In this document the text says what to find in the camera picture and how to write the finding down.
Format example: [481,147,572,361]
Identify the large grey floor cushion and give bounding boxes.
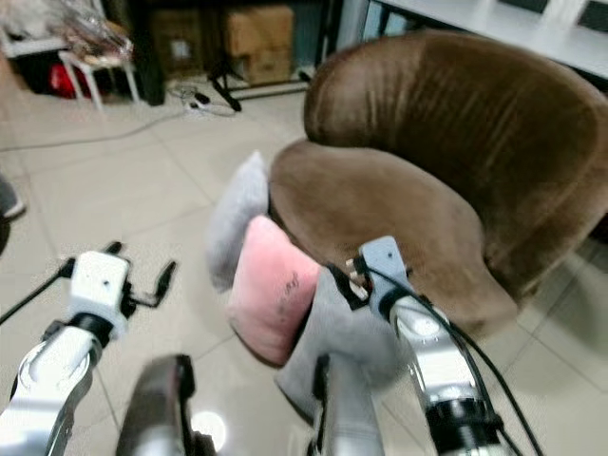
[275,270,411,420]

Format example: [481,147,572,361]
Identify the pink pillow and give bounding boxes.
[227,215,323,369]

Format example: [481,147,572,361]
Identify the light grey upright pillow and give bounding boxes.
[205,150,273,292]

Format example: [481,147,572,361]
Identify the brown velvet sofa chair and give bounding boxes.
[267,28,608,340]

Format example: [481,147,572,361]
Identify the grey shoe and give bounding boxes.
[0,175,29,222]

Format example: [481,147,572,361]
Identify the grey right robot leg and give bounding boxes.
[308,352,387,456]

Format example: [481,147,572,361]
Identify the grey robot leg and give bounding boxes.
[115,353,202,456]
[308,352,387,456]

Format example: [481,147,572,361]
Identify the grey left robot leg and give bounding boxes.
[115,353,202,456]

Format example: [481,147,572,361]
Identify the white power strip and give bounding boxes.
[188,94,218,116]

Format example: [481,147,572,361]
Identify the red object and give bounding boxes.
[47,63,91,99]

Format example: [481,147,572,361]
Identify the white stool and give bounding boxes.
[57,47,143,110]

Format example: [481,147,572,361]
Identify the black stand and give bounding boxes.
[209,36,246,113]

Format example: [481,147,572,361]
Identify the dark cardboard box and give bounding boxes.
[149,9,211,80]

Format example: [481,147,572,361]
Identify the clear plastic bag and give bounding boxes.
[47,0,136,64]

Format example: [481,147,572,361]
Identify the light cardboard box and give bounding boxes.
[225,4,296,86]

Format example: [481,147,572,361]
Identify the white table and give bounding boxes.
[370,0,608,82]

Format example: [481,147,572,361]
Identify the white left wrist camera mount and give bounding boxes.
[67,251,133,333]

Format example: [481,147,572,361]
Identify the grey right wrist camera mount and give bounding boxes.
[357,236,411,300]

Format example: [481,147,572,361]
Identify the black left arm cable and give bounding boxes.
[0,256,79,324]

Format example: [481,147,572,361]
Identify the white floor cable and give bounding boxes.
[0,107,193,153]

